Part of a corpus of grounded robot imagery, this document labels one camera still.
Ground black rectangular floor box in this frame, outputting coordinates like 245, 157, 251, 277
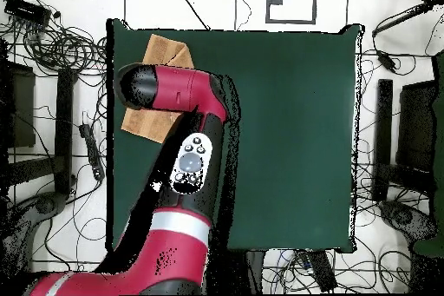
306, 249, 338, 293

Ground flat black electronics box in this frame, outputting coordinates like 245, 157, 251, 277
3, 0, 52, 27

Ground tangled black cables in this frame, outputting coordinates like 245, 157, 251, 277
0, 3, 108, 80
261, 248, 412, 293

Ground dark grey box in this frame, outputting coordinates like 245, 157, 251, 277
6, 62, 36, 149
396, 80, 439, 172

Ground tan terry towel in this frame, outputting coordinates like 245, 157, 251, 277
121, 33, 195, 145

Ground dark green table cloth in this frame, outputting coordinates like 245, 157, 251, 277
106, 17, 364, 253

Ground black metal stand frame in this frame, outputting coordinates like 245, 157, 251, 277
5, 67, 75, 196
371, 78, 436, 203

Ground black power strip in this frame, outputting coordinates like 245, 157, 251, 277
78, 122, 106, 182

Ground black power adapter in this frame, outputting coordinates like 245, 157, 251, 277
375, 49, 398, 74

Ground long black floor cable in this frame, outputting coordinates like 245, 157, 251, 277
169, 0, 212, 32

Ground grey tripod base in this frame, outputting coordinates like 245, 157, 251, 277
0, 191, 69, 295
377, 199, 436, 241

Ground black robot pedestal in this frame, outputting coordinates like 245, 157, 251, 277
207, 248, 265, 295

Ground green fabric drape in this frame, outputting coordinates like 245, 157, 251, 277
412, 50, 444, 259

